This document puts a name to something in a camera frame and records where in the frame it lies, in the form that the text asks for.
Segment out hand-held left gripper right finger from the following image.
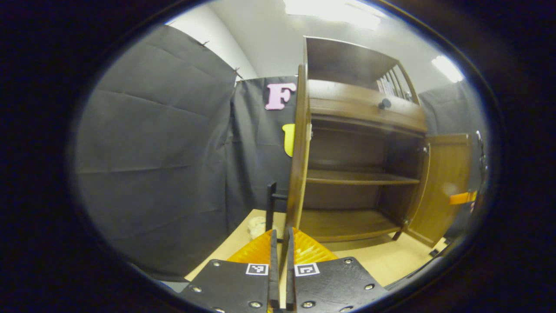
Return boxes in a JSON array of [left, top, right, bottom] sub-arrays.
[[285, 227, 389, 313]]

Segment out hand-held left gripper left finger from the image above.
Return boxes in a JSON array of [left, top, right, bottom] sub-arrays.
[[179, 229, 279, 313]]

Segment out wooden cabinet door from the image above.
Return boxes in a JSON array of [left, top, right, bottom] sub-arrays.
[[405, 133, 473, 248], [280, 63, 312, 279]]

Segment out black bar door handle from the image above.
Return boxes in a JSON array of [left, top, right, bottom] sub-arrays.
[[266, 182, 290, 244]]

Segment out wooden double-door shoe cabinet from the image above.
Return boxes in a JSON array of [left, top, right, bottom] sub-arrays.
[[302, 36, 430, 244]]

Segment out pale round object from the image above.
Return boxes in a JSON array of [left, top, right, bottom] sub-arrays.
[[247, 216, 267, 240]]

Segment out ceiling light panel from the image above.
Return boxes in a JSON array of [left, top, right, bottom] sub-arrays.
[[431, 55, 465, 84], [284, 0, 388, 31]]

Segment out wooden inner shelf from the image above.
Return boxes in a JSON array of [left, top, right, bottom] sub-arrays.
[[306, 169, 421, 186]]

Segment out wooden drawer front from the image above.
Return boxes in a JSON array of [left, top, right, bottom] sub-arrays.
[[308, 79, 429, 133]]

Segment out black backdrop cloth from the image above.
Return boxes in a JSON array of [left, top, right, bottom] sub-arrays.
[[72, 24, 489, 281]]

